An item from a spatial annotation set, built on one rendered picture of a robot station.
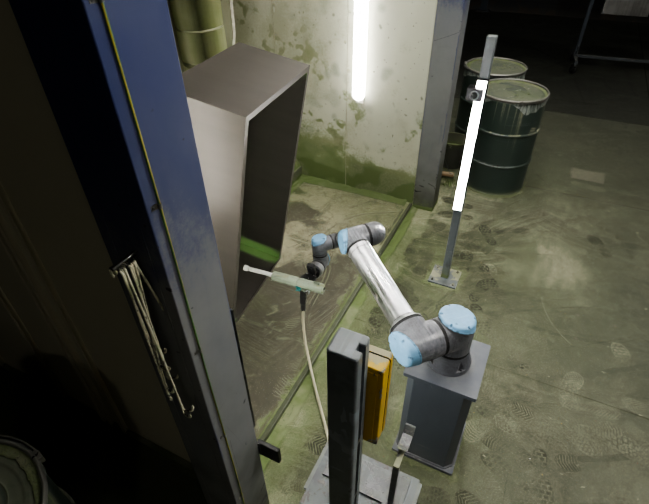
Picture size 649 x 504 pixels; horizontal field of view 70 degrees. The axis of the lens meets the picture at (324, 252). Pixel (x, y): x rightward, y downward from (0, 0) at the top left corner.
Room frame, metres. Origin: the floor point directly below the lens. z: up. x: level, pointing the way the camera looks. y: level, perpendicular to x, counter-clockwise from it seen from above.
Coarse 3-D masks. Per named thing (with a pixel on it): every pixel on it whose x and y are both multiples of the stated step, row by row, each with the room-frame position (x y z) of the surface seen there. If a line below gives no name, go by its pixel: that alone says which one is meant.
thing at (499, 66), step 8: (472, 64) 4.61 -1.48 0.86; (480, 64) 4.61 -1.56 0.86; (496, 64) 4.60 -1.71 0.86; (504, 64) 4.57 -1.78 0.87; (512, 64) 4.59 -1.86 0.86; (520, 64) 4.56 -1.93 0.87; (496, 72) 4.36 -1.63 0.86; (504, 72) 4.35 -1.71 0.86; (512, 72) 4.35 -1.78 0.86; (520, 72) 4.34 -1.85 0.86
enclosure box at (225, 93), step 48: (240, 48) 2.14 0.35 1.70; (192, 96) 1.62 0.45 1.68; (240, 96) 1.68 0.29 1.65; (288, 96) 2.13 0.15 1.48; (240, 144) 1.55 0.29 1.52; (288, 144) 2.14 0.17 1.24; (240, 192) 1.56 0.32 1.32; (288, 192) 2.15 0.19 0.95; (240, 240) 1.60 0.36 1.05; (240, 288) 1.91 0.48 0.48
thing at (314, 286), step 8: (256, 272) 1.96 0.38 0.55; (264, 272) 1.95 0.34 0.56; (280, 272) 1.94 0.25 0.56; (272, 280) 1.92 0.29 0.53; (280, 280) 1.90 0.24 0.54; (288, 280) 1.88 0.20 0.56; (296, 280) 1.88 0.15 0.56; (304, 280) 1.88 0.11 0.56; (304, 288) 1.85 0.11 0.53; (312, 288) 1.83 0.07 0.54; (320, 288) 1.82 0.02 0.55; (304, 296) 1.85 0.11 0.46; (304, 304) 1.85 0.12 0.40
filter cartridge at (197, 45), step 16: (176, 0) 3.35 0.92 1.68; (192, 0) 3.34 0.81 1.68; (208, 0) 3.37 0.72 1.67; (176, 16) 3.37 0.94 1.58; (192, 16) 3.34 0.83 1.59; (208, 16) 3.36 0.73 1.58; (192, 32) 3.32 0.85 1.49; (208, 32) 3.36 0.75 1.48; (224, 32) 3.48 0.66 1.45; (192, 48) 3.33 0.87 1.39; (208, 48) 3.35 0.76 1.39; (224, 48) 3.44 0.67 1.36; (192, 64) 3.33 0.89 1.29
